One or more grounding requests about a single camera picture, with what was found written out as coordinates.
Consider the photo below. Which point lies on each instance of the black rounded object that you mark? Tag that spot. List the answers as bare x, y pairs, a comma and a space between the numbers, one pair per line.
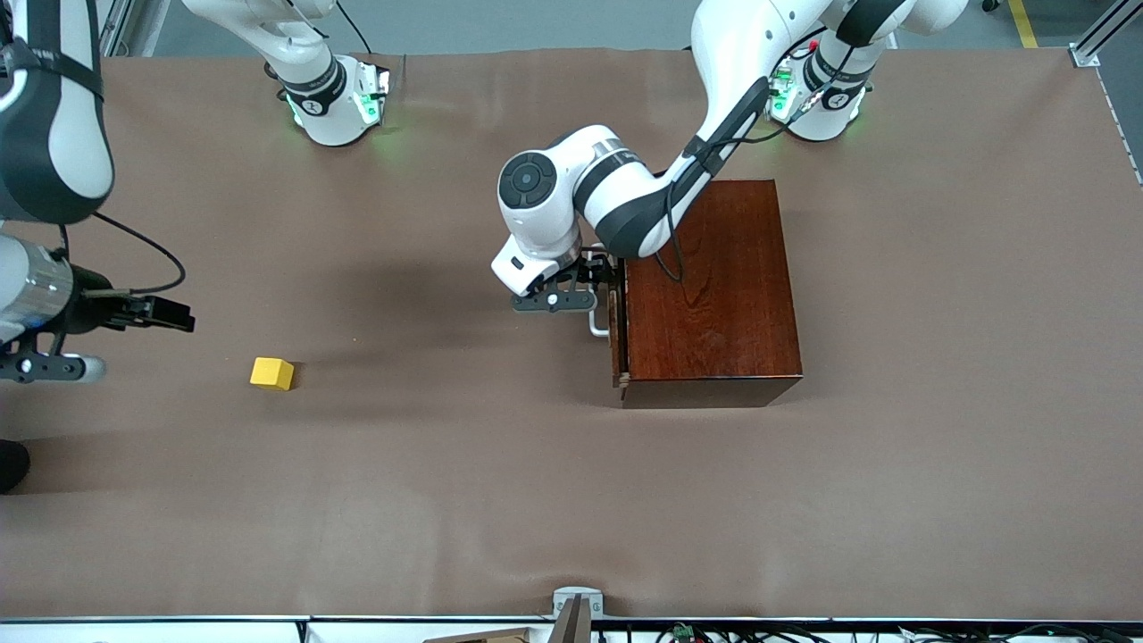
11, 464

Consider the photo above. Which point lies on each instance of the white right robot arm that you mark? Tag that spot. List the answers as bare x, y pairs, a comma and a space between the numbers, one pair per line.
54, 134

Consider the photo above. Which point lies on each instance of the large table cover mat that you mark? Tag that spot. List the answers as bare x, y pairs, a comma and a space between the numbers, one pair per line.
446, 491

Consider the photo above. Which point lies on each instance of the grey metal camera mount bracket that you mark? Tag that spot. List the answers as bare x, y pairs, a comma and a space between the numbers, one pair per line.
576, 597

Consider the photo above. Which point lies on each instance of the aluminium profile beam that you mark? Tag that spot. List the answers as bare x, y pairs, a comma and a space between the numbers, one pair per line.
1094, 40

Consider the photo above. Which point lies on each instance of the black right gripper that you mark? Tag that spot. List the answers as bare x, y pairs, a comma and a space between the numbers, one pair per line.
87, 302

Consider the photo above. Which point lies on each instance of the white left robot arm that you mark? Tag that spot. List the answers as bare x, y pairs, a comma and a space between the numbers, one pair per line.
625, 192

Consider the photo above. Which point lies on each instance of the small green connector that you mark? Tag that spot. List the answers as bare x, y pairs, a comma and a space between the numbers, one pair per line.
683, 632

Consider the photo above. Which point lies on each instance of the dark brown wooden cabinet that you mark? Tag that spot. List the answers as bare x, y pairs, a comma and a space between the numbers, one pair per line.
714, 295

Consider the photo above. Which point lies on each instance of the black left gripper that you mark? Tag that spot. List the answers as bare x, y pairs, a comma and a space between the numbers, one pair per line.
593, 268

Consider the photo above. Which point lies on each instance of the light brown board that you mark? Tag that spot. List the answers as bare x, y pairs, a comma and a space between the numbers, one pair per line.
491, 637

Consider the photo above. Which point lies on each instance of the aluminium frame rack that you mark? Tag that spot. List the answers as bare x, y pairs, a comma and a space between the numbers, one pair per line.
120, 27

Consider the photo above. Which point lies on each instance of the yellow block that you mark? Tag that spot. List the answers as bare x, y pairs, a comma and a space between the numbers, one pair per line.
271, 373

